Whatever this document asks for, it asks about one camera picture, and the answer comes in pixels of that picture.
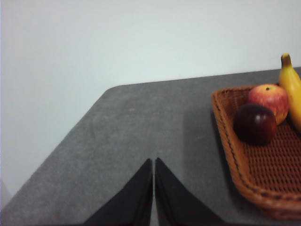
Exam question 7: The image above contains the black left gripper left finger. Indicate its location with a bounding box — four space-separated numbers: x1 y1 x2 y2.
83 159 154 226

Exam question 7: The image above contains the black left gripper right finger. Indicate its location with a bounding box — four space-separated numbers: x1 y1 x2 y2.
154 157 226 226

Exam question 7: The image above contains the brown wicker basket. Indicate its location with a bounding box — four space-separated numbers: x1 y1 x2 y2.
211 83 301 221

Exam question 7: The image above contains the dark purple plum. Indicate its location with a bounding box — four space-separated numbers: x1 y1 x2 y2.
233 103 277 146

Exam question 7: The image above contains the red apple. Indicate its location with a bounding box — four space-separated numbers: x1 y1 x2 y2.
248 84 289 125

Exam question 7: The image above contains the yellow banana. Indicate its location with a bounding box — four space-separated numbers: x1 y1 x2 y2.
279 53 301 134

